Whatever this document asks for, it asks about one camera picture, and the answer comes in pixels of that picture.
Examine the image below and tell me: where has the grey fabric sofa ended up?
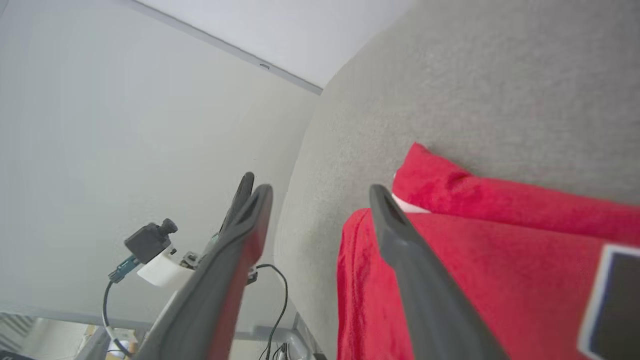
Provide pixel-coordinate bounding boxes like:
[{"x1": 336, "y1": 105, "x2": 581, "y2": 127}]
[{"x1": 274, "y1": 0, "x2": 640, "y2": 360}]

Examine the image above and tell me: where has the grey metal frame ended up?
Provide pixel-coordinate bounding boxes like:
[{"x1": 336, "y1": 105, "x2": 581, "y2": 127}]
[{"x1": 0, "y1": 304, "x2": 328, "y2": 360}]

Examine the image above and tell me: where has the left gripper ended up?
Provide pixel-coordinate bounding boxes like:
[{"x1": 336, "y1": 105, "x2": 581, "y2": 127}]
[{"x1": 179, "y1": 171, "x2": 256, "y2": 273}]

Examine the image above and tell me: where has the black cable teal connector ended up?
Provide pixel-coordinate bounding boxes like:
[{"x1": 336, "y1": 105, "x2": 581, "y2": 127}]
[{"x1": 102, "y1": 255, "x2": 143, "y2": 359}]

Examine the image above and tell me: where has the left wrist camera unit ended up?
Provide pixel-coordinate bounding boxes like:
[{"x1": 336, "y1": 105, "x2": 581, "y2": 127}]
[{"x1": 124, "y1": 218, "x2": 195, "y2": 288}]

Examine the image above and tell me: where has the grey wall baseboard strip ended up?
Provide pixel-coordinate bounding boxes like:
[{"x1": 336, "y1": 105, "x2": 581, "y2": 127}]
[{"x1": 112, "y1": 0, "x2": 324, "y2": 96}]

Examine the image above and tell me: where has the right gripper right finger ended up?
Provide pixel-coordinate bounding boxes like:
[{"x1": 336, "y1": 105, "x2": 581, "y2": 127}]
[{"x1": 369, "y1": 184, "x2": 511, "y2": 360}]

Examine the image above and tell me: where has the thin black cable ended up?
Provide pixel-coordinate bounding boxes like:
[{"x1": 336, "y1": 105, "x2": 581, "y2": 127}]
[{"x1": 254, "y1": 263, "x2": 290, "y2": 360}]

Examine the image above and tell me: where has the red and white garment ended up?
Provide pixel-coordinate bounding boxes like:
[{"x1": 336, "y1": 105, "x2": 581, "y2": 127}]
[{"x1": 336, "y1": 142, "x2": 640, "y2": 360}]

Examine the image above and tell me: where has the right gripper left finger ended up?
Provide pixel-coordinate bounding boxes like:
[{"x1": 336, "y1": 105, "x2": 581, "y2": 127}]
[{"x1": 135, "y1": 184, "x2": 274, "y2": 360}]

